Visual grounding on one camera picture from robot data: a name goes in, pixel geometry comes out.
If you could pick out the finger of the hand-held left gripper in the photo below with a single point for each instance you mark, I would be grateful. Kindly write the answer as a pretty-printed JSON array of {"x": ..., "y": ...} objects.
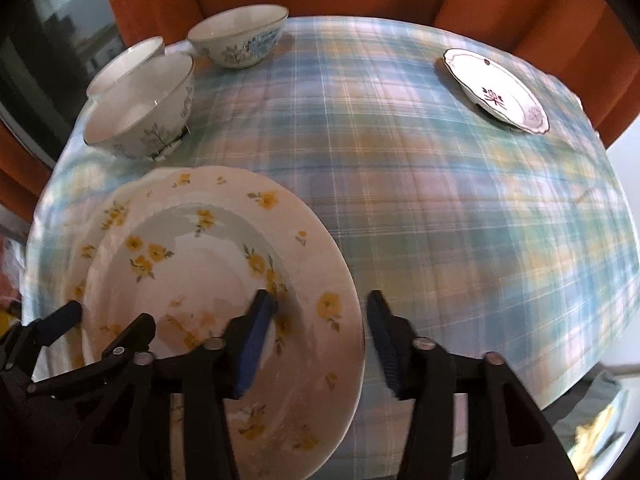
[
  {"x": 59, "y": 321},
  {"x": 132, "y": 332}
]

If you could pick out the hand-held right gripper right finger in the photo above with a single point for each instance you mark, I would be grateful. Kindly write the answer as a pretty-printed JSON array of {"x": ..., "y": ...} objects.
[{"x": 384, "y": 345}]

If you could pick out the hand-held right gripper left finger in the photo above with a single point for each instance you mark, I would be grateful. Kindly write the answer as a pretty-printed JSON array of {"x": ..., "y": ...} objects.
[{"x": 256, "y": 340}]

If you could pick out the yellow floral deep plate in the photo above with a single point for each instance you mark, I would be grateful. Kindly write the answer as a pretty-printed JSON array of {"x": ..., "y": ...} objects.
[{"x": 200, "y": 260}]

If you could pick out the white blue floral bowl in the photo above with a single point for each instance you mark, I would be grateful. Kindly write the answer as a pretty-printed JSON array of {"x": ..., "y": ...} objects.
[
  {"x": 240, "y": 35},
  {"x": 120, "y": 62},
  {"x": 142, "y": 110}
]

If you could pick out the plaid tablecloth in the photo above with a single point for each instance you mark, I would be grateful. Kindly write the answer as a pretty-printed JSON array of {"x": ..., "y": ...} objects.
[{"x": 400, "y": 185}]

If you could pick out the glass window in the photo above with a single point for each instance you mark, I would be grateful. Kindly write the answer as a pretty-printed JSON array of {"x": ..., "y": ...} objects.
[{"x": 55, "y": 45}]

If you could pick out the small purple flower plate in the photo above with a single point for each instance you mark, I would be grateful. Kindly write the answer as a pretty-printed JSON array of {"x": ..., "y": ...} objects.
[{"x": 495, "y": 87}]

